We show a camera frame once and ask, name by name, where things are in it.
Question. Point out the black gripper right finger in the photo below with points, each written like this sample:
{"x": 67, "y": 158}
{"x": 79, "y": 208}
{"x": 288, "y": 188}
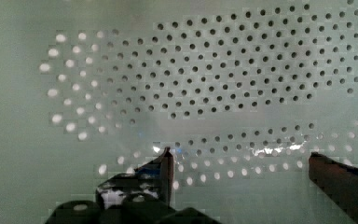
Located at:
{"x": 337, "y": 180}

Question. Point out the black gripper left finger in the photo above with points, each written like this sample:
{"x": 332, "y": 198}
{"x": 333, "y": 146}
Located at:
{"x": 153, "y": 178}

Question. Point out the green plastic strainer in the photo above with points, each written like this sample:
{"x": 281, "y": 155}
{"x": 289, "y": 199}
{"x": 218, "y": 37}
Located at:
{"x": 240, "y": 91}

